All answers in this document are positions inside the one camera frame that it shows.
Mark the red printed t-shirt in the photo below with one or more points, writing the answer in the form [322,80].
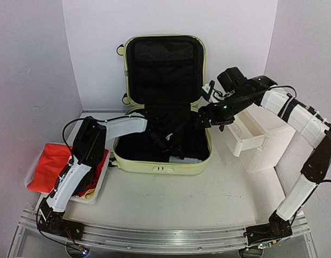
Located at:
[99,167]

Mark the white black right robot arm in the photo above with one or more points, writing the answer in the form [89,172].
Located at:
[309,151]

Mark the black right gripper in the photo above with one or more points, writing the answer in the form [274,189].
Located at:
[204,118]

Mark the white deodorant spray bottle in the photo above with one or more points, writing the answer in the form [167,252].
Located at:
[186,160]

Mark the pale green hard-shell suitcase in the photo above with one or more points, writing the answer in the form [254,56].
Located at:
[164,76]

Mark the yellow cloth garment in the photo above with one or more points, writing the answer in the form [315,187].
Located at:
[86,194]

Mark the black dotted garment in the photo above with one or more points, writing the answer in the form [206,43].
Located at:
[89,182]

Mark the aluminium front mounting rail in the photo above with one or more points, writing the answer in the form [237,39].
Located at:
[163,241]

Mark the white perforated plastic basket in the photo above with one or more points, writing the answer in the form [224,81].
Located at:
[79,200]

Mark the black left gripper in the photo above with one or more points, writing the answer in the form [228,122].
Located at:
[176,149]

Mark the white three-drawer storage cabinet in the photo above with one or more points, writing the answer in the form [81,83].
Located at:
[257,138]

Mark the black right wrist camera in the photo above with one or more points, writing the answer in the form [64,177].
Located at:
[229,79]

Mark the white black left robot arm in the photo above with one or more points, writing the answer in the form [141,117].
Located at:
[86,153]

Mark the orange garment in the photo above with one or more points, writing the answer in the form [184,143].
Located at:
[49,166]

